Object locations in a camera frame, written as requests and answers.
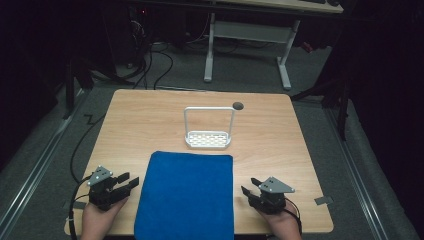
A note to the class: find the metal floor rail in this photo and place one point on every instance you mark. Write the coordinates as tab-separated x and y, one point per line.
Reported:
36	170
360	176

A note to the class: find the black computer tower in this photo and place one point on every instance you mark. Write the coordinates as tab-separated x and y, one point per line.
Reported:
138	33

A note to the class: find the black metal stand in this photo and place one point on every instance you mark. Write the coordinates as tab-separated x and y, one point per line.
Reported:
70	90
341	110

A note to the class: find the person's right hand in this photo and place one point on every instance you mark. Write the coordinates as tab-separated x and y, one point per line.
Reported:
286	225

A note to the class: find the grey tape piece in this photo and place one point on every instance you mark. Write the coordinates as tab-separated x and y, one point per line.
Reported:
323	200
78	205

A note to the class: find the person's left hand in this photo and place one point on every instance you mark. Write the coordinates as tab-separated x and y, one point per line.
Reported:
96	223

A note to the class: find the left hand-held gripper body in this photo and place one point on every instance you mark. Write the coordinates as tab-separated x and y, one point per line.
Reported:
100	195

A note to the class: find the blue towel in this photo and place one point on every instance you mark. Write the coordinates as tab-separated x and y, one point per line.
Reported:
186	196

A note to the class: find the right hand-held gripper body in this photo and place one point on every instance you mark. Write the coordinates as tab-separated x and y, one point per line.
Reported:
273	200

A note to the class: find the white-legged background desk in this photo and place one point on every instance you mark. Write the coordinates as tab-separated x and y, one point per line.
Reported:
253	31

